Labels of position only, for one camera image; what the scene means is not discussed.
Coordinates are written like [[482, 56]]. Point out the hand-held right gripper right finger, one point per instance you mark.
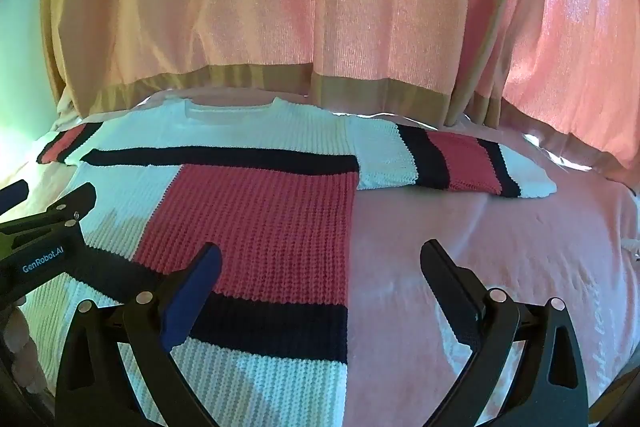
[[449, 287]]

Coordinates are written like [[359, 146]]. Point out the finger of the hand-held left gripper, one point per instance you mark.
[[75, 205], [14, 195]]

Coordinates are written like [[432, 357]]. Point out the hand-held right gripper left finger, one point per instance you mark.
[[196, 286]]

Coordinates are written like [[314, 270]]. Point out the white red black knit sweater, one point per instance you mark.
[[260, 217]]

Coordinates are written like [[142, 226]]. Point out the person's left hand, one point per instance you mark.
[[20, 337]]

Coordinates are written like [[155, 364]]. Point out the pink bed sheet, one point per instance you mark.
[[450, 227]]

